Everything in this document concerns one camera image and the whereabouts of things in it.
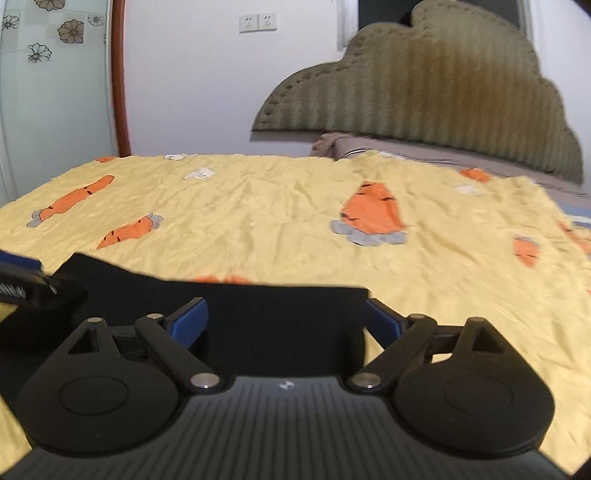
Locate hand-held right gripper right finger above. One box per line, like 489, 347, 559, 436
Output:
345, 298, 514, 394

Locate frosted glass door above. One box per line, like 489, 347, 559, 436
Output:
0, 0, 118, 206

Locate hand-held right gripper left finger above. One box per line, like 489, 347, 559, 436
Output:
68, 296, 223, 395

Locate yellow carrot print blanket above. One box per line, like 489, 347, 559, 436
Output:
0, 152, 591, 476

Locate dark window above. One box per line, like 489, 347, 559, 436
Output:
358, 0, 533, 35

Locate wooden door frame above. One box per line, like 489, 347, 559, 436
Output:
111, 0, 132, 158

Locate grey bed sheet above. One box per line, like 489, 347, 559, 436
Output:
309, 133, 591, 199

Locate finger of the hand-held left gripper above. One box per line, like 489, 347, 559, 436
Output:
0, 249, 88, 319

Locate black pants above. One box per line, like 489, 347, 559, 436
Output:
0, 252, 370, 398

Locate blue white bed sheet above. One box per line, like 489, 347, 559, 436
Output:
560, 202, 591, 229

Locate olive padded headboard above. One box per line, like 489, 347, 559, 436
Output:
252, 0, 586, 185

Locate white sheer curtain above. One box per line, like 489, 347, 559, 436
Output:
336, 0, 361, 51

